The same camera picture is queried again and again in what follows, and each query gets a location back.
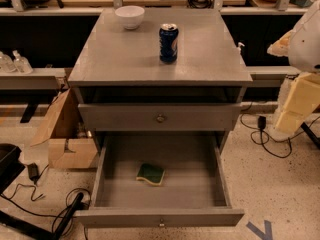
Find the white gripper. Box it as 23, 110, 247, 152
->
267, 31, 320, 133

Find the green and yellow sponge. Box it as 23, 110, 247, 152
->
136, 163, 165, 186

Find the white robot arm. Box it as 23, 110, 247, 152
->
267, 1, 320, 138

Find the grey wooden drawer cabinet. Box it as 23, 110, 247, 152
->
67, 7, 253, 229

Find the open grey middle drawer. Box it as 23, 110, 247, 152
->
76, 133, 244, 228

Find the closed grey top drawer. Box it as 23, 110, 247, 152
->
78, 104, 240, 131

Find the small white pump bottle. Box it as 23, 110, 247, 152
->
237, 42, 245, 55

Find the black power adapter right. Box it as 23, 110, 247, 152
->
258, 116, 266, 131

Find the black power adapter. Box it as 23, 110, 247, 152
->
27, 163, 39, 181
258, 116, 266, 131

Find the black stand leg right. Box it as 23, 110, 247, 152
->
301, 123, 320, 149

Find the black stand leg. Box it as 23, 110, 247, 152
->
301, 123, 320, 149
0, 192, 85, 240

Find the blue soda can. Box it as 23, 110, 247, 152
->
159, 23, 179, 63

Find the white ceramic bowl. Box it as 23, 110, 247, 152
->
115, 5, 145, 30

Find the blue tape floor marking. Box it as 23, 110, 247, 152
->
246, 220, 273, 240

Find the open cardboard box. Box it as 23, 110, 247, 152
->
31, 89, 98, 169

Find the clear sanitizer bottle right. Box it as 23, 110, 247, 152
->
13, 50, 33, 74

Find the clear sanitizer bottle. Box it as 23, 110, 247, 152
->
13, 50, 33, 74
0, 51, 16, 73

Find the clear sanitizer bottle left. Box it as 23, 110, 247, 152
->
0, 51, 16, 73

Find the black power adapter left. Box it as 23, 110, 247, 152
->
27, 163, 39, 181

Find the black bin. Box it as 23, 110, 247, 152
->
0, 143, 25, 194

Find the black stand leg left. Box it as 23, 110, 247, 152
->
0, 192, 85, 240

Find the black cable on floor right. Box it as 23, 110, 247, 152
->
239, 102, 320, 159

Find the black cable on floor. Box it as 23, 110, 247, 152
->
0, 163, 92, 240
239, 102, 320, 159

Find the black cable on floor left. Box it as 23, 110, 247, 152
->
0, 163, 92, 240

